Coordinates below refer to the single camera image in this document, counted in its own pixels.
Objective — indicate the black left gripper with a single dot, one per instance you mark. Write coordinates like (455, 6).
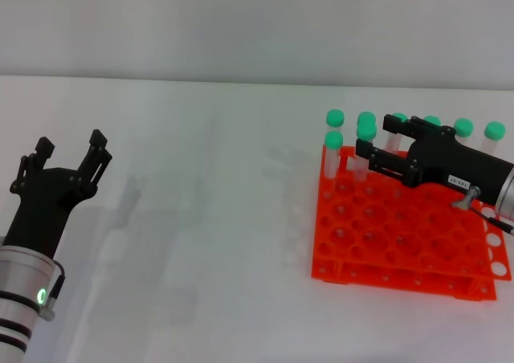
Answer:
(44, 206)

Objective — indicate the orange test tube rack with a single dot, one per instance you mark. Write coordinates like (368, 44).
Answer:
(397, 238)

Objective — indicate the clear test tube green cap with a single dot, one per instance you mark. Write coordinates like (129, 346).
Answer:
(494, 131)
(367, 131)
(334, 140)
(392, 143)
(366, 117)
(335, 118)
(464, 127)
(432, 119)

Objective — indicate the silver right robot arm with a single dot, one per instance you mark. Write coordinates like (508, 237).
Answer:
(507, 194)

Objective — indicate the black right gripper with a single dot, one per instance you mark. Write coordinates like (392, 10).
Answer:
(454, 162)

